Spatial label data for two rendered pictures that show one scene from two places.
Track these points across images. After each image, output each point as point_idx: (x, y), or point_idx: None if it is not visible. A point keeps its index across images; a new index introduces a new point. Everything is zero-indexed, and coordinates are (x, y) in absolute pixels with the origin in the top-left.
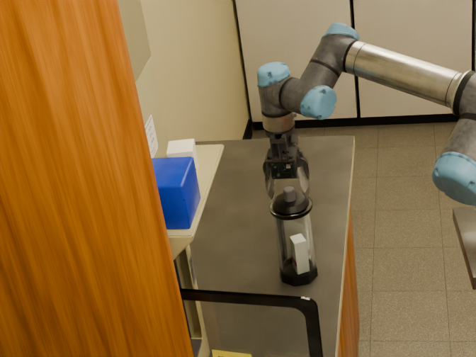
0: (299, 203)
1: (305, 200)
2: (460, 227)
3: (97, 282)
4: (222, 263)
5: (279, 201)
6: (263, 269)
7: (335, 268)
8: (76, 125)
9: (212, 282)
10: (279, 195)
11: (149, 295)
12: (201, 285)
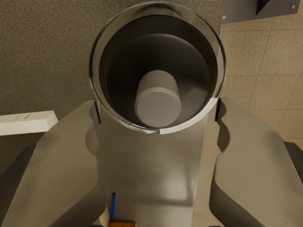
0: (193, 114)
1: (210, 90)
2: None
3: None
4: (31, 7)
5: (124, 102)
6: (101, 21)
7: (211, 16)
8: None
9: (41, 54)
10: (115, 69)
11: None
12: (30, 61)
